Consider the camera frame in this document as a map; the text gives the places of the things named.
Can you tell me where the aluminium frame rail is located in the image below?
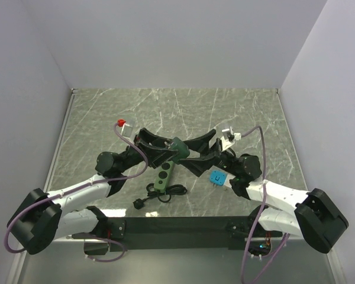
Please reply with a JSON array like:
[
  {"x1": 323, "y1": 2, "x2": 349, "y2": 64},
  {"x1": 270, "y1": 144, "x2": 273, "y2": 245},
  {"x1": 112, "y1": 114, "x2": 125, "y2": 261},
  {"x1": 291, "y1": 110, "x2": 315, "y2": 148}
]
[{"x1": 43, "y1": 88, "x2": 77, "y2": 192}]

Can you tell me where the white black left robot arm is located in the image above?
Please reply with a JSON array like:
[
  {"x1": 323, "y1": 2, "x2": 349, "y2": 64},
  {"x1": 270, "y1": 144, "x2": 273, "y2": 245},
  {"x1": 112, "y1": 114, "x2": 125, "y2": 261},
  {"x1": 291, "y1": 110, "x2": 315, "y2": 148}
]
[{"x1": 4, "y1": 124, "x2": 179, "y2": 254}]

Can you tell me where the dark green cube adapter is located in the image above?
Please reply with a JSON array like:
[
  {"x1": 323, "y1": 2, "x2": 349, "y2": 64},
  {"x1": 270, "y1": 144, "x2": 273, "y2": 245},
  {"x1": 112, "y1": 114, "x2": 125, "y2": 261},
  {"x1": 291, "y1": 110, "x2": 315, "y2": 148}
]
[{"x1": 165, "y1": 137, "x2": 190, "y2": 164}]

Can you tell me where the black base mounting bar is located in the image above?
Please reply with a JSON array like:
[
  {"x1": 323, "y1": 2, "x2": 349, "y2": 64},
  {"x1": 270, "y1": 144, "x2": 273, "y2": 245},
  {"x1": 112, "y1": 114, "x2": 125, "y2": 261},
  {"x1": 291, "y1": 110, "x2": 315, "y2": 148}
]
[{"x1": 70, "y1": 216, "x2": 273, "y2": 256}]

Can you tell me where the green power strip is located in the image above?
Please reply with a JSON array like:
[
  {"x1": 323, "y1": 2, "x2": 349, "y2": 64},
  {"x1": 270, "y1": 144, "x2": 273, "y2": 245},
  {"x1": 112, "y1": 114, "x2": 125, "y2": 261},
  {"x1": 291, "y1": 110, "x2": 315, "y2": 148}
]
[{"x1": 154, "y1": 161, "x2": 175, "y2": 193}]

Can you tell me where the white plug adapter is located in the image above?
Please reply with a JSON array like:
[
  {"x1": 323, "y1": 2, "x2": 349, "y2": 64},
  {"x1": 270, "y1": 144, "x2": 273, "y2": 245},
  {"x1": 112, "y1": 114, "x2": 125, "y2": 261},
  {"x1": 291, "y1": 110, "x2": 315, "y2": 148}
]
[{"x1": 224, "y1": 174, "x2": 235, "y2": 187}]

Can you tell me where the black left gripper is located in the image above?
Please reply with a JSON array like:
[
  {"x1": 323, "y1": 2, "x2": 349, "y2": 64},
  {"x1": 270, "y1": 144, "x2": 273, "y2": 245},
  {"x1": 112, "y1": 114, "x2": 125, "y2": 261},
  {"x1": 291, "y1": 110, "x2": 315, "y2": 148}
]
[{"x1": 117, "y1": 128, "x2": 179, "y2": 173}]

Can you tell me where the blue plug adapter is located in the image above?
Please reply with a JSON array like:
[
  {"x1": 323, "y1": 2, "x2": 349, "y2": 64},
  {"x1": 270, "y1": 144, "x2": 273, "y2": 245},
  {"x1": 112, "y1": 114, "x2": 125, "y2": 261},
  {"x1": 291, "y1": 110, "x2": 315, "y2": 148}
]
[{"x1": 209, "y1": 170, "x2": 227, "y2": 186}]

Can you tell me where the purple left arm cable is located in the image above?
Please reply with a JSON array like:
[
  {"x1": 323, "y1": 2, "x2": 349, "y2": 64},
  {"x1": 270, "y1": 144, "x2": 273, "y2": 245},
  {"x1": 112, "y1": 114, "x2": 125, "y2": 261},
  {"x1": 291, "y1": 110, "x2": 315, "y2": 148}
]
[{"x1": 4, "y1": 121, "x2": 150, "y2": 263}]

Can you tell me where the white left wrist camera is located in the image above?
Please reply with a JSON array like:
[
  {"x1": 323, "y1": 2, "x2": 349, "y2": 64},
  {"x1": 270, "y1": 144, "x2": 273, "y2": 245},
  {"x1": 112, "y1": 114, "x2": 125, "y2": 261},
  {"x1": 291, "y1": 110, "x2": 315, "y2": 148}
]
[{"x1": 117, "y1": 119, "x2": 135, "y2": 140}]

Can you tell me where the black power cord with plug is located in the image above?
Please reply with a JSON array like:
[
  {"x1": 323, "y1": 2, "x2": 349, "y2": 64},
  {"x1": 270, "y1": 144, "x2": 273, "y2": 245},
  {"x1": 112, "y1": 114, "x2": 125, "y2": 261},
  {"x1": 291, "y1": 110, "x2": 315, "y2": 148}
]
[{"x1": 132, "y1": 183, "x2": 188, "y2": 210}]

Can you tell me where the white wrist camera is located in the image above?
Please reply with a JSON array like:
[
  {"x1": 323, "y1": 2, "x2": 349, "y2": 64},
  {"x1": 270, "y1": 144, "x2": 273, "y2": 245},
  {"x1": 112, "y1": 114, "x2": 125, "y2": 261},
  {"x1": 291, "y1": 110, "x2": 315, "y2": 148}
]
[
  {"x1": 117, "y1": 119, "x2": 135, "y2": 140},
  {"x1": 220, "y1": 127, "x2": 242, "y2": 151}
]

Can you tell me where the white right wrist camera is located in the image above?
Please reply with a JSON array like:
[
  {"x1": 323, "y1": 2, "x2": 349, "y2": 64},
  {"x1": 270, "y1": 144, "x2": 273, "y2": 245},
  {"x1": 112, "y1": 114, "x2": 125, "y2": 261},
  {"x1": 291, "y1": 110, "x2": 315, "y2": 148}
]
[{"x1": 220, "y1": 127, "x2": 242, "y2": 151}]

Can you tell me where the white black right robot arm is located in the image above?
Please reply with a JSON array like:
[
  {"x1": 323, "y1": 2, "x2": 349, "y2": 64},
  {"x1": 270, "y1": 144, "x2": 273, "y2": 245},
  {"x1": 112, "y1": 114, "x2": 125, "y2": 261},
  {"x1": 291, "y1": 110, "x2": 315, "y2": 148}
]
[{"x1": 179, "y1": 128, "x2": 349, "y2": 253}]

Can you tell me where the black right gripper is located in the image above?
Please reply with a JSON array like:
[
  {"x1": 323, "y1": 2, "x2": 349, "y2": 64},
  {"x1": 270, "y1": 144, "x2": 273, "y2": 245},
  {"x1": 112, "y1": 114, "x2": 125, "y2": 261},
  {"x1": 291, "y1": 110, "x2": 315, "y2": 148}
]
[{"x1": 179, "y1": 130, "x2": 240, "y2": 178}]

